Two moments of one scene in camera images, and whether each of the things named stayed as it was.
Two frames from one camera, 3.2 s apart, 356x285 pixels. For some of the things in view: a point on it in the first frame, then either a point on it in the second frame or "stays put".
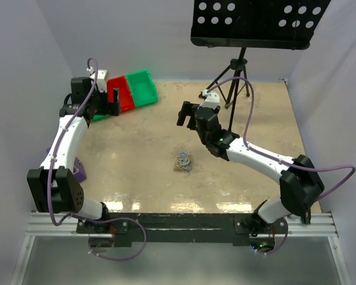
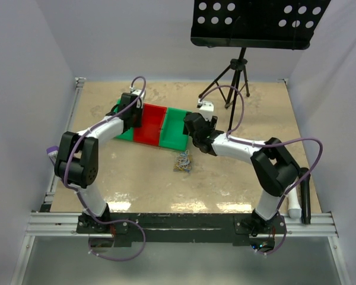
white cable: (183, 160) stays put
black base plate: (181, 229) stays put
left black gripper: (112, 108) → (138, 123)
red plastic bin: (126, 100) → (152, 119)
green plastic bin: (101, 117) → (128, 135)
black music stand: (258, 24) stays put
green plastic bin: (143, 88) → (171, 135)
